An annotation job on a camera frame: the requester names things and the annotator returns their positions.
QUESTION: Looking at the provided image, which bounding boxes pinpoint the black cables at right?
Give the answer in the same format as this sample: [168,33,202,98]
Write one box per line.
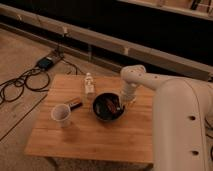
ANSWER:
[203,116,213,164]

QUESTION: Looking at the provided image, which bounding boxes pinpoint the long metal beam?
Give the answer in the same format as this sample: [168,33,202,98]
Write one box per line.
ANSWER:
[0,3,213,80]

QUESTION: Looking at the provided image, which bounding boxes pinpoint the black coiled cable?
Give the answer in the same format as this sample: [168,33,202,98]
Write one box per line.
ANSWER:
[0,67,52,106]

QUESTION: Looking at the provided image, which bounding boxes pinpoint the black power adapter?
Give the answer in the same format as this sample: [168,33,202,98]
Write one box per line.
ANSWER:
[36,57,54,71]

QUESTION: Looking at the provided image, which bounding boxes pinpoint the white paper cup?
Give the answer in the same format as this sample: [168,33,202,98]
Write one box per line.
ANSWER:
[51,104,71,128]

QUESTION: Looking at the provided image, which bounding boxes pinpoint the wooden table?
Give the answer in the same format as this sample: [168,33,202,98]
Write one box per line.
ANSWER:
[25,75,153,163]

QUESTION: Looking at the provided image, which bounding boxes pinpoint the black ceramic bowl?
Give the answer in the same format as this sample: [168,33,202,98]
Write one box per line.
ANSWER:
[92,93,124,121]

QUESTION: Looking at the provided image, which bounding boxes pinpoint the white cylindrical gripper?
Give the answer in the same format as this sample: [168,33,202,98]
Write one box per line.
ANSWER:
[120,82,138,104]

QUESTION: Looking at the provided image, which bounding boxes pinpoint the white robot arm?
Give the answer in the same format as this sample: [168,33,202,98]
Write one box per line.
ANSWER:
[120,65,213,171]

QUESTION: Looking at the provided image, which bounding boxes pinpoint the small clear plastic bottle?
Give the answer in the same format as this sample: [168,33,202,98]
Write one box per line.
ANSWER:
[84,73,95,96]

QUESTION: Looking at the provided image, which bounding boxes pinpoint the black and brown marker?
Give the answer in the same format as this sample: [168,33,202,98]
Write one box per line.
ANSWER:
[66,97,83,110]

